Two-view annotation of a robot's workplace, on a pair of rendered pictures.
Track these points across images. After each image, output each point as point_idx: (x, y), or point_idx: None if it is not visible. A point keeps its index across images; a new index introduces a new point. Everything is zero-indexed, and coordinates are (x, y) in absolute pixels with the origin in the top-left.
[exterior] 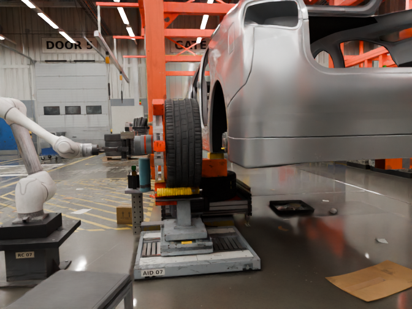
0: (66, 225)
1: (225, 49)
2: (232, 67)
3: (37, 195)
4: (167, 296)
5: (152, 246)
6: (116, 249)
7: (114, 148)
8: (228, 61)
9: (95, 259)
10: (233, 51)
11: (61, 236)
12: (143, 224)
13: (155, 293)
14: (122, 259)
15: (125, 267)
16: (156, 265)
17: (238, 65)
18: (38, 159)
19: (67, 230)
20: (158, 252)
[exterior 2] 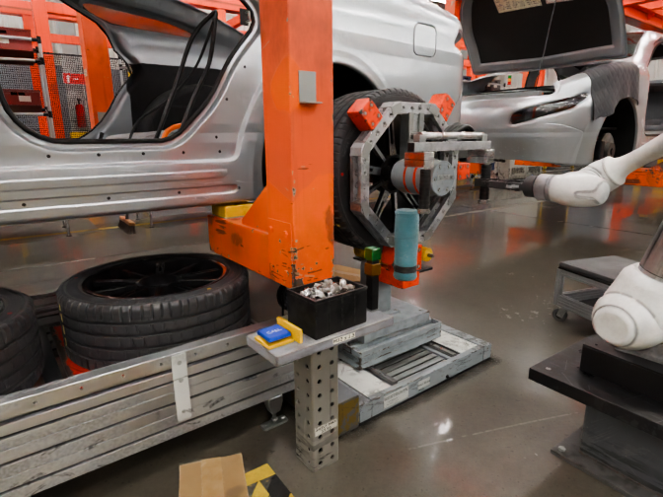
0: (571, 361)
1: (400, 40)
2: (426, 76)
3: None
4: (481, 330)
5: (404, 369)
6: (437, 431)
7: (505, 178)
8: (411, 62)
9: (497, 430)
10: (432, 59)
11: (596, 334)
12: (349, 392)
13: (487, 337)
14: (459, 398)
15: (474, 384)
16: (463, 334)
17: (443, 81)
18: (654, 235)
19: (578, 344)
20: (418, 355)
